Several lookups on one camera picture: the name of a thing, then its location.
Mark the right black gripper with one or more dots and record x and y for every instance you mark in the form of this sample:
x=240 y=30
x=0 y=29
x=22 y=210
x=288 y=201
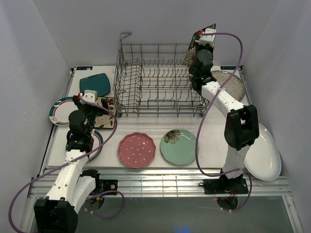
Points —
x=198 y=46

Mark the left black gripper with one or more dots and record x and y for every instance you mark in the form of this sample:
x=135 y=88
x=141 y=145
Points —
x=81 y=106

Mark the black square floral plate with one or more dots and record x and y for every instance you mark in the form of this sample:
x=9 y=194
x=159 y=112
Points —
x=191 y=53

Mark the speckled beige round plate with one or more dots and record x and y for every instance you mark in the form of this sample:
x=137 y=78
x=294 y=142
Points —
x=234 y=86

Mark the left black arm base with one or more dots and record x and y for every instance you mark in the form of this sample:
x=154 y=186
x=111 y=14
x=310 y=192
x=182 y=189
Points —
x=101 y=185

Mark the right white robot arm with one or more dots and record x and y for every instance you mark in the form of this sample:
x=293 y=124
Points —
x=241 y=126

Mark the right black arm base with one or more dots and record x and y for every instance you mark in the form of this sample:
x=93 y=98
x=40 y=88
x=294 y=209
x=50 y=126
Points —
x=218 y=186

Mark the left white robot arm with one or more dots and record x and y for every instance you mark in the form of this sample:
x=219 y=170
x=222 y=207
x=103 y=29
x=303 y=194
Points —
x=58 y=211

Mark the cream square flower plate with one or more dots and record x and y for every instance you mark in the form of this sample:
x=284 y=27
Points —
x=106 y=121

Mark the round plate red teal rim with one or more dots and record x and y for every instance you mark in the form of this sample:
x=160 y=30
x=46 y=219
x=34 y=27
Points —
x=98 y=139

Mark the right logo sticker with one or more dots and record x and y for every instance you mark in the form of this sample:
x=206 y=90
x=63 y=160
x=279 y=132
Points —
x=227 y=67

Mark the logo sticker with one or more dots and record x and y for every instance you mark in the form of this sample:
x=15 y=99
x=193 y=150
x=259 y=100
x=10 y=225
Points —
x=227 y=67
x=84 y=68

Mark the teal square plate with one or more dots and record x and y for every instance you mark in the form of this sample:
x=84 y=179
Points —
x=99 y=83

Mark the left logo sticker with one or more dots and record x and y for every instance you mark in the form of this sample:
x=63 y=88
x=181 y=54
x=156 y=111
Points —
x=84 y=68

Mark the pink dotted scalloped plate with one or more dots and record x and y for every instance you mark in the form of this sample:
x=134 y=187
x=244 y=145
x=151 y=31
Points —
x=136 y=150

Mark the mint green flower plate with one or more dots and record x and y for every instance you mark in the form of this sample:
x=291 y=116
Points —
x=177 y=147

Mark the white oval platter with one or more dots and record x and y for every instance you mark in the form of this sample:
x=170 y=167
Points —
x=263 y=159

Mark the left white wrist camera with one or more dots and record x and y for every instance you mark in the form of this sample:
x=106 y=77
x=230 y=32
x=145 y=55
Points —
x=88 y=96

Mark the grey wire dish rack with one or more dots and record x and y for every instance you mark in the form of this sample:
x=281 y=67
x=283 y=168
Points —
x=153 y=79

